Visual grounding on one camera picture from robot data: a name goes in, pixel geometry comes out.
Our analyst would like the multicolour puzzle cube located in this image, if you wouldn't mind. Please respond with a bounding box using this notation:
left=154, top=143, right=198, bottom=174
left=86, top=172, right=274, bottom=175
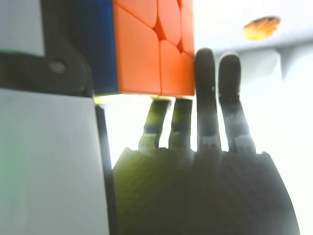
left=75, top=0, right=196, bottom=96

